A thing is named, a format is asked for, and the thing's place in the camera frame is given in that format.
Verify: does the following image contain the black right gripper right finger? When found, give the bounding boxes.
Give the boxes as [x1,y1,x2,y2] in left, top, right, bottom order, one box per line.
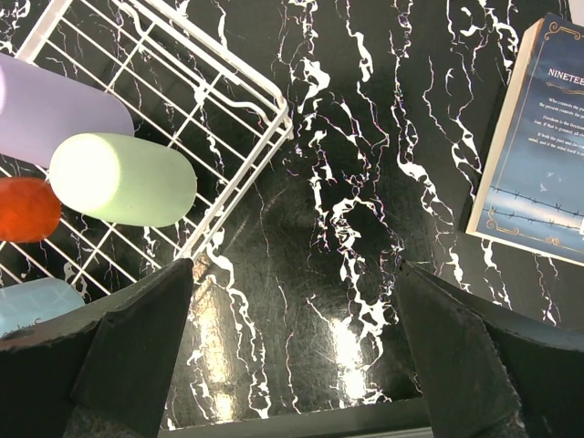
[395,262,583,437]

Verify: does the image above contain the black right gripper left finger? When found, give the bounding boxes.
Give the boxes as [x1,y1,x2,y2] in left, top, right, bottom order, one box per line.
[1,258,193,437]

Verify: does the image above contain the light blue mug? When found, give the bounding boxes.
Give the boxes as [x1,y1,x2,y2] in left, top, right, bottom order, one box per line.
[1,277,85,338]

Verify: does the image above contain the light green cup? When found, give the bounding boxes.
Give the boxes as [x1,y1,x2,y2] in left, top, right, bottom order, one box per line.
[48,133,197,227]

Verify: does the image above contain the lilac plastic cup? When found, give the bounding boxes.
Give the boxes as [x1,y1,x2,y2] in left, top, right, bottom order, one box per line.
[1,54,134,168]

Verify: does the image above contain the white wire dish rack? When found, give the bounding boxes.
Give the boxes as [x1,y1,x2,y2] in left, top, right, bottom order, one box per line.
[1,1,292,301]

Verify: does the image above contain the red orange mug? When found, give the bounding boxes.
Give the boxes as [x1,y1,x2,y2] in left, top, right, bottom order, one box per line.
[1,177,61,243]

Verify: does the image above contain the blue paperback book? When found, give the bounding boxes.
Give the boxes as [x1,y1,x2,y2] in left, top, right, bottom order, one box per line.
[465,13,583,265]

